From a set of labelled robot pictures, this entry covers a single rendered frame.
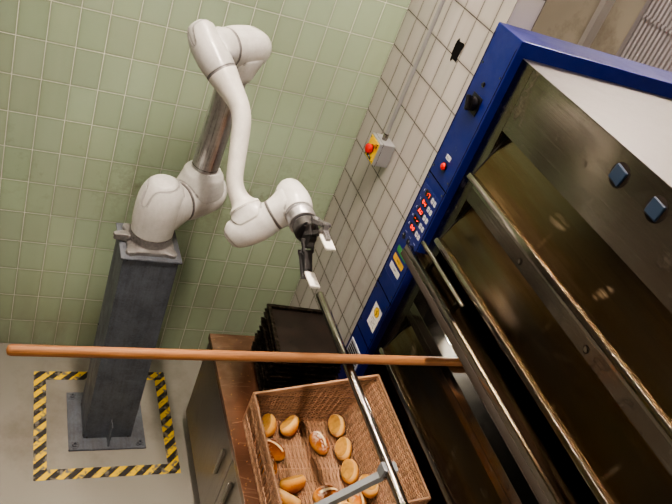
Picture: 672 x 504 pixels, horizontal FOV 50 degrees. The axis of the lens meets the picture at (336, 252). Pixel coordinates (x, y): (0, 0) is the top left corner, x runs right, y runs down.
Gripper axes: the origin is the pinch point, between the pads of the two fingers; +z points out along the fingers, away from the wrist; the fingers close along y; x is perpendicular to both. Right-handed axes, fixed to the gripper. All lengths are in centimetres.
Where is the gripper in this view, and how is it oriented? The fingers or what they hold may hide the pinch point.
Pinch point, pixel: (321, 266)
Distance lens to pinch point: 200.5
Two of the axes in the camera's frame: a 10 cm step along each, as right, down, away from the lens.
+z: 2.8, 6.1, -7.4
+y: -3.3, 7.9, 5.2
